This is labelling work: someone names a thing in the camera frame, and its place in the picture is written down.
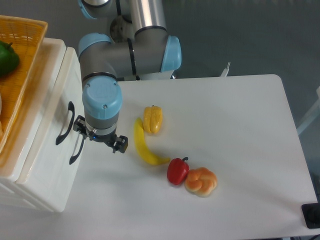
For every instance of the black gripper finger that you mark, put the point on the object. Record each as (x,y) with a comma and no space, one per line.
(118,143)
(79,126)

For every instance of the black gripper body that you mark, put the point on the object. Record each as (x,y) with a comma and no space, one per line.
(107,136)

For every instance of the white drawer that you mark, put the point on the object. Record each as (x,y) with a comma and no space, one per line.
(47,176)

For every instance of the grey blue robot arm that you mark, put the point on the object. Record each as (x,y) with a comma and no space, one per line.
(102,62)

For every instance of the white drawer cabinet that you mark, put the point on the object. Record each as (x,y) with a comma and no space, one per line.
(27,121)

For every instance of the yellow banana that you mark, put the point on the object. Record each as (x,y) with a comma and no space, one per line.
(141,147)

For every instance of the yellow bell pepper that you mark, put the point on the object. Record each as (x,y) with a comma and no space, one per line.
(152,119)

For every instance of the red bell pepper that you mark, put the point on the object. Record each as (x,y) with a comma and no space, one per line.
(177,170)

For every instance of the braided bread roll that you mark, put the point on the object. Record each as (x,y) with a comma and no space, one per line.
(201,182)

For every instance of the green bell pepper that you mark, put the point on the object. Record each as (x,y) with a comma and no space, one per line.
(9,59)

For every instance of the orange plastic basket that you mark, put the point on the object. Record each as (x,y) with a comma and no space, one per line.
(27,36)

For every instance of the white clamp behind table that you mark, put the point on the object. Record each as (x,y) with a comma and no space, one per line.
(226,70)

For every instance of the black device at edge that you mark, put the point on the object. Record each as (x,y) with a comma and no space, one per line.
(311,214)

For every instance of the black lower drawer handle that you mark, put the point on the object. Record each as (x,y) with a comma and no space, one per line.
(78,147)

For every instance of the white frame at right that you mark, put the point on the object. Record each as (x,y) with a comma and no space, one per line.
(310,115)

